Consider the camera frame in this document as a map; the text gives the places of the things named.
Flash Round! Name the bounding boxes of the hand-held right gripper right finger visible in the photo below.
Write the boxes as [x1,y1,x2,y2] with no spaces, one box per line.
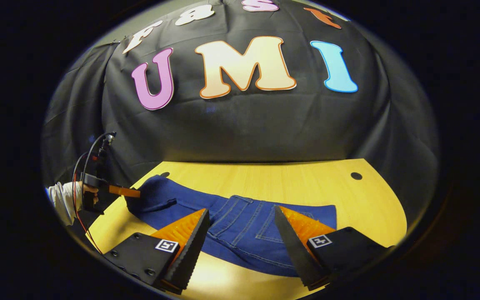
[274,204,393,291]

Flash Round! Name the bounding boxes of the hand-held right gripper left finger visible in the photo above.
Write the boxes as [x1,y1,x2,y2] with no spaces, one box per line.
[103,207,210,295]

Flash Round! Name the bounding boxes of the blue denim jeans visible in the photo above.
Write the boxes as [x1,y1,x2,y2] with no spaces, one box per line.
[124,175,338,278]

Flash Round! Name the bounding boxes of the black backdrop cloth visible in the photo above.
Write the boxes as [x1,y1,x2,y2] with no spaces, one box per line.
[41,0,440,217]

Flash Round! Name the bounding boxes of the red cable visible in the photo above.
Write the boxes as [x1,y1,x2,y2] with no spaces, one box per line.
[72,152,104,255]

